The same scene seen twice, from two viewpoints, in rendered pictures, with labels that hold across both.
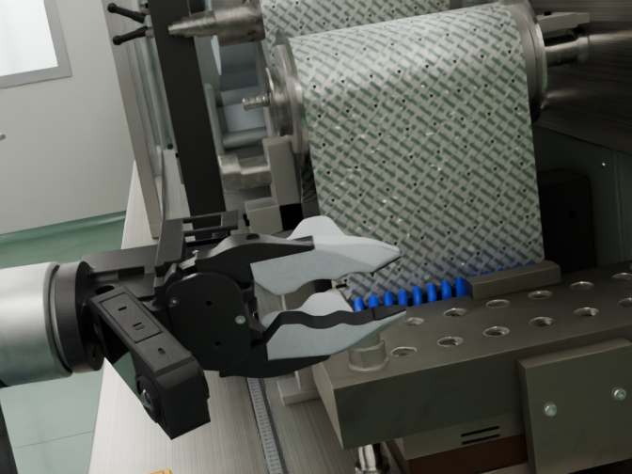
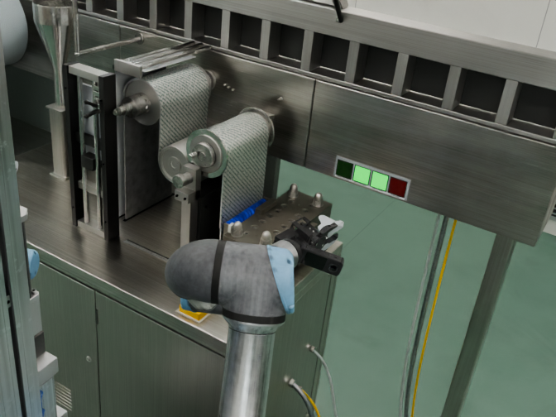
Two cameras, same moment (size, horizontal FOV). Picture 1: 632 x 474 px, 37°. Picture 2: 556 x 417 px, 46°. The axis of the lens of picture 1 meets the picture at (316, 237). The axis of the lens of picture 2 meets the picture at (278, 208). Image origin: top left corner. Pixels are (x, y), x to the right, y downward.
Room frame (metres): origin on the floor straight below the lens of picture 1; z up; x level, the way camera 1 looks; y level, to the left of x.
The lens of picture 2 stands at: (-0.16, 1.27, 2.04)
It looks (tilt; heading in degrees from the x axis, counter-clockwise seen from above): 29 degrees down; 305
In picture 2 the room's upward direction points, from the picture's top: 6 degrees clockwise
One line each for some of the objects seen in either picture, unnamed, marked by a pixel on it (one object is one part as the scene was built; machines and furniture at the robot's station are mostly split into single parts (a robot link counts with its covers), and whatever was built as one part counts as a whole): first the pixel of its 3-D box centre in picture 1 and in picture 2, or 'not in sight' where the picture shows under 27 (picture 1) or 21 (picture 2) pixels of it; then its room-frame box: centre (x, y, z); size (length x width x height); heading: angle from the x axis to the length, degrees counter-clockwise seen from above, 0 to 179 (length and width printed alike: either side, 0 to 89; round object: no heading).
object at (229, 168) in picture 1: (229, 172); (179, 180); (1.04, 0.08, 1.18); 0.04 x 0.02 x 0.04; 7
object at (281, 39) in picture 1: (292, 99); (206, 153); (1.01, 0.00, 1.25); 0.15 x 0.01 x 0.15; 7
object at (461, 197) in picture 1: (432, 213); (243, 188); (0.97, -0.13, 1.11); 0.23 x 0.01 x 0.18; 97
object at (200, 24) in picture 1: (192, 26); (122, 110); (1.25, 0.11, 1.34); 0.06 x 0.03 x 0.03; 97
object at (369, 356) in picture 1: (365, 340); (266, 237); (0.79, -0.03, 1.05); 0.04 x 0.04 x 0.04
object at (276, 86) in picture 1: (279, 101); (203, 155); (1.01, 0.01, 1.25); 0.07 x 0.02 x 0.07; 7
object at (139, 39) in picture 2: not in sight; (109, 45); (1.58, -0.11, 1.41); 0.30 x 0.04 x 0.04; 97
